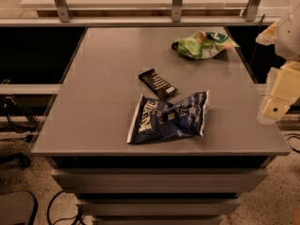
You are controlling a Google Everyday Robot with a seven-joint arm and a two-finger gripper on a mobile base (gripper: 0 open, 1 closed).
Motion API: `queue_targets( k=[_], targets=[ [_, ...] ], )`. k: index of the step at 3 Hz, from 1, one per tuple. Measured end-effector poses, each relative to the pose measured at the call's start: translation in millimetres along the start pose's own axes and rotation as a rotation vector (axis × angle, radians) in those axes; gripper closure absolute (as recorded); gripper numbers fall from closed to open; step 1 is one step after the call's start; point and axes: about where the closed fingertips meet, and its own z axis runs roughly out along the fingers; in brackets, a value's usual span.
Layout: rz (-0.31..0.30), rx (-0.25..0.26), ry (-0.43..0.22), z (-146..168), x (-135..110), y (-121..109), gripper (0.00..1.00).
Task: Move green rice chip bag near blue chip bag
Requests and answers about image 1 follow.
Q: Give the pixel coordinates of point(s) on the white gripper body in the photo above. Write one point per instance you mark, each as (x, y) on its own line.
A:
(290, 37)

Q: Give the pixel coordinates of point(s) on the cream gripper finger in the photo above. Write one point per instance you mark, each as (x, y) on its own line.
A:
(268, 36)
(282, 91)

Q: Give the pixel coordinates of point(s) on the green rice chip bag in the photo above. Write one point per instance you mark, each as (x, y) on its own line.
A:
(203, 45)

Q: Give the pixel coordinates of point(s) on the blue chip bag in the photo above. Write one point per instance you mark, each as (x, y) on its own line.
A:
(158, 120)

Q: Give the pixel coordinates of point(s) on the black snack bar wrapper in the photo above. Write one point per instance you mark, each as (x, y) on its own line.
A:
(157, 84)

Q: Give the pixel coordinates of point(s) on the grey drawer cabinet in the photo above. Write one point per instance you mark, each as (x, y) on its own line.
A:
(158, 196)

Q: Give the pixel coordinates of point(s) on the grey chair seat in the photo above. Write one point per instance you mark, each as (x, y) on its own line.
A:
(18, 208)

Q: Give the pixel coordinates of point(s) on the right metal bracket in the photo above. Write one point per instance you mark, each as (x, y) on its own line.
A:
(251, 10)

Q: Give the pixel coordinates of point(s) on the metal bracket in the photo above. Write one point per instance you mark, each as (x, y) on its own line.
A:
(251, 10)
(176, 10)
(62, 10)

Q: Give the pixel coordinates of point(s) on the middle metal bracket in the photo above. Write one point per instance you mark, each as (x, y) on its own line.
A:
(176, 10)

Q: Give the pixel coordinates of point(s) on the left metal bracket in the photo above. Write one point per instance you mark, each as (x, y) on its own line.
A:
(62, 10)

